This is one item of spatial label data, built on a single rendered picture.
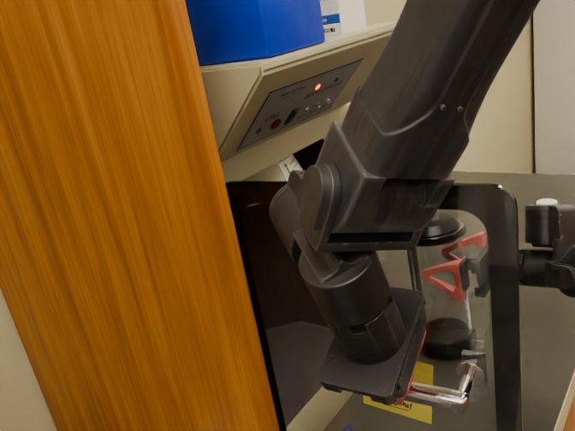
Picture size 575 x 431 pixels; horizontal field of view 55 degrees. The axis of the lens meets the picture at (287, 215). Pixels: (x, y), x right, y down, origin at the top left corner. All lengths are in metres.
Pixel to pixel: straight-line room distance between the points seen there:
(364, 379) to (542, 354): 0.62
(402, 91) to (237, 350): 0.33
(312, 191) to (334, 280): 0.07
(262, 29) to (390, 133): 0.25
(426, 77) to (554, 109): 3.37
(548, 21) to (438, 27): 3.30
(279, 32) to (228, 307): 0.26
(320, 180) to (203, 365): 0.32
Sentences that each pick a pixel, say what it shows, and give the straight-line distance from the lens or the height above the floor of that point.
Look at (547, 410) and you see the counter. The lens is 0.94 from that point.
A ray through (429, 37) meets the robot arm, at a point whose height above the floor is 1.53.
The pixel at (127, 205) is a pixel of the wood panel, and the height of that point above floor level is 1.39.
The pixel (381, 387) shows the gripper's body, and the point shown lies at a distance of 0.46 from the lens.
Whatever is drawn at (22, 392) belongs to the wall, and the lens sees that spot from 1.05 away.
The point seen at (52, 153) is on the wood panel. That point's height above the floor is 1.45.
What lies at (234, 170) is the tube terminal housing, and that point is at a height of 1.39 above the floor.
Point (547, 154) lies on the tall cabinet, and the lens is 3.75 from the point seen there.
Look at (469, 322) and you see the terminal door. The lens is 0.54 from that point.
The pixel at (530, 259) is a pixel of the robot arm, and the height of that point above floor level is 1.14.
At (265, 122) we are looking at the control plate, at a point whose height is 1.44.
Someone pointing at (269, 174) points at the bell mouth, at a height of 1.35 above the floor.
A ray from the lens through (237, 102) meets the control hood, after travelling 0.54.
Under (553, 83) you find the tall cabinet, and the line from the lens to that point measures 3.64.
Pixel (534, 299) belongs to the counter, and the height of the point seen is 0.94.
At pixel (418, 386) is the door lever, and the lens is 0.55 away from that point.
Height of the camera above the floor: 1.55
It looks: 20 degrees down
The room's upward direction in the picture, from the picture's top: 10 degrees counter-clockwise
